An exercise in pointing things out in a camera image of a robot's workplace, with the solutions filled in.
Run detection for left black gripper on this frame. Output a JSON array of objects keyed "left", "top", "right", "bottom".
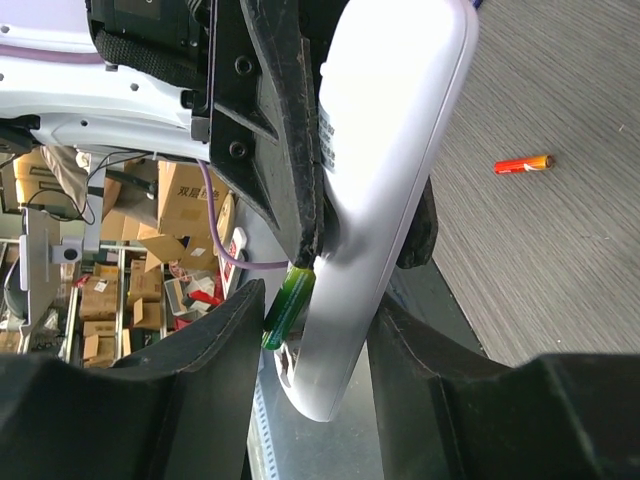
[{"left": 85, "top": 1, "right": 212, "bottom": 145}]

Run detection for red battery near front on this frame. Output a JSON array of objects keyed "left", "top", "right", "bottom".
[{"left": 494, "top": 155, "right": 555, "bottom": 175}]

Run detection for white remote control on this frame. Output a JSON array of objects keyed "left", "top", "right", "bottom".
[{"left": 281, "top": 1, "right": 479, "bottom": 422}]

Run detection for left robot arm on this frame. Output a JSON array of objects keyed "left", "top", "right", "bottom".
[{"left": 1, "top": 1, "right": 477, "bottom": 275}]

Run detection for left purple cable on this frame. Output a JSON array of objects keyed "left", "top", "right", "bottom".
[{"left": 0, "top": 44, "right": 291, "bottom": 273}]

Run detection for green battery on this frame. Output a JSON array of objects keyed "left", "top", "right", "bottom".
[{"left": 262, "top": 266, "right": 316, "bottom": 351}]

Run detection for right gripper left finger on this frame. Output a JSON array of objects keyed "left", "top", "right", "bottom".
[{"left": 1, "top": 280, "right": 265, "bottom": 479}]

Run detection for slotted cable duct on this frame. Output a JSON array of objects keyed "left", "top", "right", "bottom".
[{"left": 247, "top": 355, "right": 280, "bottom": 480}]

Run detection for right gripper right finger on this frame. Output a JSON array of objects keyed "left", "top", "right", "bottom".
[{"left": 367, "top": 297, "right": 639, "bottom": 479}]

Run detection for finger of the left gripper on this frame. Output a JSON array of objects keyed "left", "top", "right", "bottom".
[
  {"left": 397, "top": 178, "right": 438, "bottom": 269},
  {"left": 209, "top": 1, "right": 324, "bottom": 268}
]

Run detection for cardboard boxes in background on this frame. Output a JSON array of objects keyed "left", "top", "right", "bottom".
[{"left": 0, "top": 149, "right": 236, "bottom": 369}]

